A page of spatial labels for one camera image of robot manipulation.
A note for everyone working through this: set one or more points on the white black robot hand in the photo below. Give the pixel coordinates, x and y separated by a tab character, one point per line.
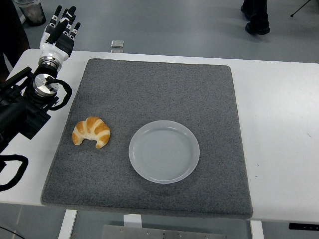
58	51

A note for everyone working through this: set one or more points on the golden croissant bread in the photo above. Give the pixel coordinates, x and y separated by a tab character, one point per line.
93	129

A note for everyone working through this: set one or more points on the pale grey round plate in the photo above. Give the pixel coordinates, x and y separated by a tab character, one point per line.
164	154

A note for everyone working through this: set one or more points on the grey metal plate with screws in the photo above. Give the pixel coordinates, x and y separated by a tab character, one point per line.
139	234

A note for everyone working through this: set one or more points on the grey felt mat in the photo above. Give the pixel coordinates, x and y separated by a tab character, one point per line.
162	94

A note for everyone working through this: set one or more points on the white table leg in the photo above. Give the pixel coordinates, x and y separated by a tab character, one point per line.
132	221
257	230
67	224

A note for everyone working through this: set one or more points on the black tripod leg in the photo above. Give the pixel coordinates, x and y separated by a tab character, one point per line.
300	8

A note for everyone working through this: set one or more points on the black table control panel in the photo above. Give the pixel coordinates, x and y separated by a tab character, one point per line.
304	226

